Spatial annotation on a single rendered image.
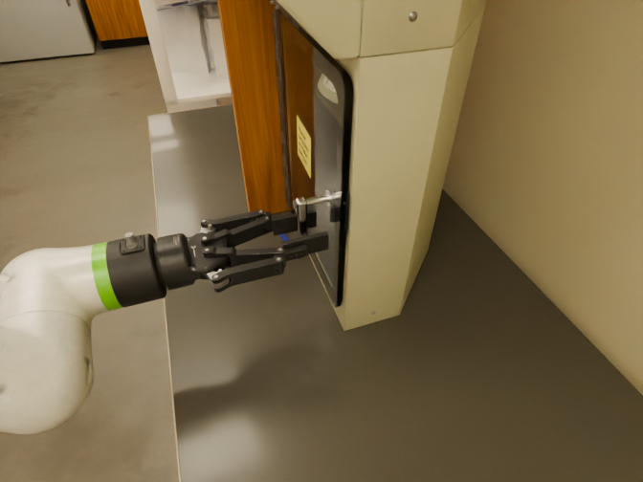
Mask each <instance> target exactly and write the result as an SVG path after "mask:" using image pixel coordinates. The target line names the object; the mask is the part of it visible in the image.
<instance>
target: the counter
mask: <svg viewBox="0 0 643 482"><path fill-rule="evenodd" d="M147 117H148V129H149V138H150V143H151V162H152V173H153V185H154V196H155V208H156V218H157V230H158V237H163V236H168V235H172V234H176V233H183V234H184V235H185V237H191V236H193V235H194V234H196V233H198V232H200V230H201V224H200V221H201V220H203V219H220V218H224V217H229V216H234V215H238V214H242V213H247V212H249V211H248V204H247V198H246V191H245V185H244V178H243V172H242V165H241V159H240V152H239V146H238V139H237V133H236V126H235V120H234V113H233V105H232V104H227V105H220V106H213V107H206V108H199V109H192V110H186V111H179V112H172V113H164V114H158V115H151V116H147ZM164 308H165V319H166V341H167V352H168V363H169V375H170V386H171V397H172V408H173V420H174V430H175V442H176V453H177V465H178V475H179V482H643V395H642V394H641V393H640V392H639V391H638V390H637V389H636V388H635V387H634V386H633V385H632V384H631V383H630V382H629V381H628V380H627V379H626V378H625V377H624V376H623V375H622V374H621V372H620V371H619V370H618V369H617V368H616V367H615V366H614V365H613V364H612V363H611V362H610V361H609V360H608V359H607V358H606V357H605V356H604V355H603V354H602V353H601V352H600V351H599V350H598V349H597V348H596V347H595V346H594V345H593V344H592V343H591V341H590V340H589V339H588V338H587V337H586V336H585V335H584V334H583V333H582V332H581V331H580V330H579V329H578V328H577V327H576V326H575V325H574V324H573V323H572V322H571V321H570V320H569V319H568V318H567V317H566V316H565V315H564V314H563V312H562V311H561V310H560V309H559V308H558V307H557V306H556V305H555V304H554V303H553V302H552V301H551V300H550V299H549V298H548V297H547V296H546V295H545V294H544V293H543V292H542V291H541V290H540V289H539V288H538V287H537V286H536V285H535V284H534V283H533V281H532V280H531V279H530V278H529V277H528V276H527V275H526V274H525V273H524V272H523V271H522V270H521V269H520V268H519V267H518V266H517V265H516V264H515V263H514V262H513V261H512V260H511V259H510V258H509V257H508V256H507V255H506V254H505V253H504V251H503V250H502V249H501V248H500V247H499V246H498V245H497V244H496V243H495V242H494V241H493V240H492V239H491V238H490V237H489V236H488V235H487V234H486V233H485V232H484V231H483V230H482V229H481V228H480V227H479V226H478V225H477V224H476V223H475V221H474V220H473V219H472V218H471V217H470V216H469V215H468V214H467V213H466V212H465V211H464V210H463V209H462V208H461V207H460V206H459V205H458V204H457V203H456V202H455V201H454V200H453V199H452V198H451V197H450V196H449V195H448V194H447V193H446V191H445V190H444V189H443V188H442V192H441V196H440V200H439V205H438V209H437V213H436V217H435V221H434V225H433V229H432V237H431V241H430V245H429V249H428V251H427V253H426V256H425V258H424V260H423V262H422V265H421V267H420V269H419V272H418V274H417V276H416V278H415V280H414V282H413V284H412V287H411V289H410V293H409V295H408V297H407V300H406V302H405V304H404V306H403V309H402V311H401V313H400V315H399V316H396V317H392V318H386V319H383V320H379V321H376V322H373V323H370V324H367V325H363V326H360V327H356V328H353V329H349V330H346V331H344V329H343V327H342V326H341V323H340V321H339V319H338V317H337V315H336V313H335V311H334V308H333V306H332V304H331V302H330V300H329V298H328V295H327V293H326V291H325V289H324V288H323V286H322V282H321V280H320V278H319V276H318V274H317V272H316V269H315V267H314V265H313V263H312V261H311V259H310V257H309V254H307V255H306V256H304V257H302V258H300V259H298V258H297V259H293V260H289V261H287V262H286V267H285V268H284V273H283V274H279V275H275V276H271V277H267V278H263V279H259V280H255V281H251V282H247V283H242V284H238V285H234V286H232V287H230V288H228V289H226V290H224V291H222V292H220V293H217V292H216V291H215V290H214V288H213V284H212V283H211V282H210V280H209V279H196V280H195V283H194V284H193V285H190V286H187V287H182V288H178V289H174V290H169V289H168V288H167V287H166V297H165V298H164Z"/></svg>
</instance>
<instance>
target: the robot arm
mask: <svg viewBox="0 0 643 482"><path fill-rule="evenodd" d="M256 218H258V219H257V220H256ZM200 224H201V230H200V232H198V233H196V234H194V235H193V236H191V237H185V235H184V234H183V233H176V234H172V235H168V236H163V237H158V238H157V243H156V240H155V238H154V236H153V235H152V234H150V233H146V234H141V235H137V236H133V233H132V232H128V233H126V234H125V238H123V239H118V240H113V241H108V242H103V243H98V244H94V245H89V246H82V247H73V248H42V249H36V250H32V251H28V252H24V253H22V254H20V255H18V256H17V257H15V258H14V259H13V260H12V261H11V262H10V263H9V264H8V265H7V266H6V267H5V268H4V269H3V271H2V272H1V273H0V432H7V433H13V434H36V433H40V432H44V431H47V430H50V429H52V428H55V427H58V426H59V425H61V424H63V423H64V422H66V421H67V420H69V419H70V418H71V417H72V416H74V415H75V414H76V413H77V412H78V411H79V409H80V408H81V407H82V406H83V404H84V403H85V401H86V400H87V398H88V396H89V394H90V391H91V389H92V385H93V380H94V366H93V357H92V341H91V329H92V319H93V317H94V316H96V315H99V314H102V313H105V312H109V311H113V310H117V309H121V308H125V307H129V306H133V305H137V304H141V303H145V302H148V301H153V300H157V299H161V298H165V297H166V287H167V288H168V289H169V290H174V289H178V288H182V287H187V286H190V285H193V284H194V283H195V280H196V279H209V280H210V282H211V283H212V284H213V288H214V290H215V291H216V292H217V293H220V292H222V291H224V290H226V289H228V288H230V287H232V286H234V285H238V284H242V283H247V282H251V281H255V280H259V279H263V278H267V277H271V276H275V275H279V274H283V273H284V268H285V267H286V262H287V261H289V260H293V259H297V258H301V257H304V256H306V255H307V254H310V253H314V252H321V251H325V250H328V245H329V235H328V233H327V231H326V232H321V233H317V234H313V235H308V236H304V237H300V238H296V239H291V240H287V241H282V242H281V247H278V248H261V249H243V250H237V249H235V248H234V247H235V246H238V245H240V244H243V243H245V242H248V241H250V240H253V239H255V238H257V237H259V236H262V235H264V234H267V233H269V232H271V231H272V232H273V235H274V236H275V235H280V234H283V233H288V232H292V231H297V222H296V214H295V213H293V214H285V215H282V216H281V215H280V216H277V217H272V213H271V212H266V214H265V211H264V210H257V211H252V212H247V213H242V214H238V215H234V216H229V217H224V218H220V219H203V220H201V221H200ZM262 227H263V228H262ZM274 256H276V257H274Z"/></svg>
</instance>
